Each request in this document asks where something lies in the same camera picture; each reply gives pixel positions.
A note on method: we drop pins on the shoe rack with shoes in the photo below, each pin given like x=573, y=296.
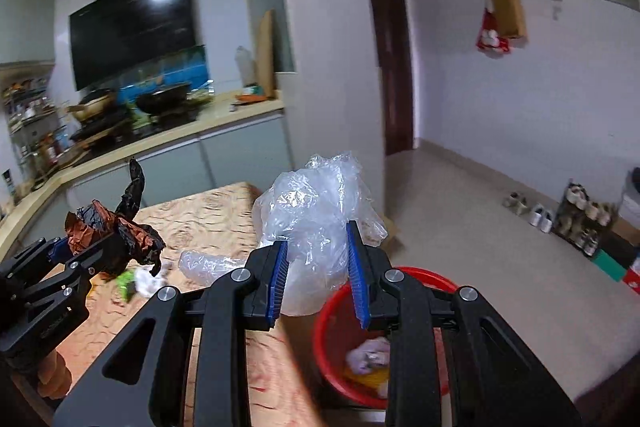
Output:
x=585, y=217

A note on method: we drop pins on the grey kitchen cabinets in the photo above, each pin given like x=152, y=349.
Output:
x=235, y=157

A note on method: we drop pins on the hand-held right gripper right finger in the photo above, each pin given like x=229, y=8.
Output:
x=357, y=277

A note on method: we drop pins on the red box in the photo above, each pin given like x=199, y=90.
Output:
x=632, y=277

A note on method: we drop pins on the white printed plastic bag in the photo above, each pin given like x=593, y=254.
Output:
x=367, y=354

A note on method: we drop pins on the black wok with lid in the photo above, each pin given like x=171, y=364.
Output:
x=162, y=99

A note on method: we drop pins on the clear plastic bag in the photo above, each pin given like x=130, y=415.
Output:
x=310, y=217

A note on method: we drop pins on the person's left hand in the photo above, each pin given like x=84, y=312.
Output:
x=55, y=374

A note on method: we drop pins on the wooden cutting board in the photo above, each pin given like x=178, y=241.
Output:
x=265, y=57

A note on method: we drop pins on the beige shoes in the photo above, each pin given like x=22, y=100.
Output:
x=515, y=201

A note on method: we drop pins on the translucent plastic jug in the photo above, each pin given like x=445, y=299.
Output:
x=245, y=69

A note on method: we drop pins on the beige frying pan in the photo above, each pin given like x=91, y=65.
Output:
x=92, y=104

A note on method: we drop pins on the beige kitchen countertop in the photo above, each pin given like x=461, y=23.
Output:
x=240, y=109

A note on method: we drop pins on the yellow foam net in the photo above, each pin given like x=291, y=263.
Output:
x=367, y=379

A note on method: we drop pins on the dark standing packet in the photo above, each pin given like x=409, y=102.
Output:
x=8, y=184

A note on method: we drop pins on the red hanging bag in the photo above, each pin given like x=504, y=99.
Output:
x=492, y=39

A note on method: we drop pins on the black gas stove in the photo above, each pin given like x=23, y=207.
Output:
x=115, y=127

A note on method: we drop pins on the dark wooden door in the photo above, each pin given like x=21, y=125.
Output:
x=387, y=57

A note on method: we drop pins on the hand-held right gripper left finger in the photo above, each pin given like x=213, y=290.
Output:
x=277, y=287

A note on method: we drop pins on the green box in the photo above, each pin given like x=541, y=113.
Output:
x=610, y=264

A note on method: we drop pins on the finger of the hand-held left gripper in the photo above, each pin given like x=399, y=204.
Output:
x=85, y=259
x=59, y=249

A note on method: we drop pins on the orange kitchen tool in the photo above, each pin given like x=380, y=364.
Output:
x=250, y=97

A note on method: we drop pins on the brown paper bag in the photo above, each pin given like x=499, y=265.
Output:
x=507, y=12

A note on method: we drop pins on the brown and black bag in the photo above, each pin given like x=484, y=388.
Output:
x=130, y=232

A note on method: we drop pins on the white shoes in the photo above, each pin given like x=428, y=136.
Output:
x=542, y=217

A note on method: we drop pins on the green snack packet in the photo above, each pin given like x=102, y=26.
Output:
x=126, y=284

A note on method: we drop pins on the metal kitchen rack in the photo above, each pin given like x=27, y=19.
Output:
x=30, y=127

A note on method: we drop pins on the black range hood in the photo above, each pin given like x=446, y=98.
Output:
x=130, y=32

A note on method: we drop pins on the red plastic bin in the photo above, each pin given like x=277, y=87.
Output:
x=330, y=332

